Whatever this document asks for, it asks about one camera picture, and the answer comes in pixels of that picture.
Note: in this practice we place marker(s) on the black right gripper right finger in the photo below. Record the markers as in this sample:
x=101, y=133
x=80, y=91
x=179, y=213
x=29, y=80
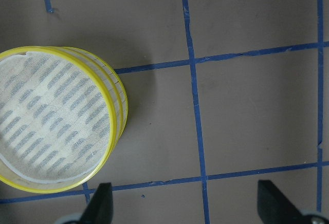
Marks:
x=274, y=207

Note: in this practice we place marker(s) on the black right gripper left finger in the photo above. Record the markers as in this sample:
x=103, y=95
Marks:
x=98, y=210

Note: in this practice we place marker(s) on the yellow steamer basket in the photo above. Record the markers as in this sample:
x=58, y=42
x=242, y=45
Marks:
x=110, y=79
x=58, y=122

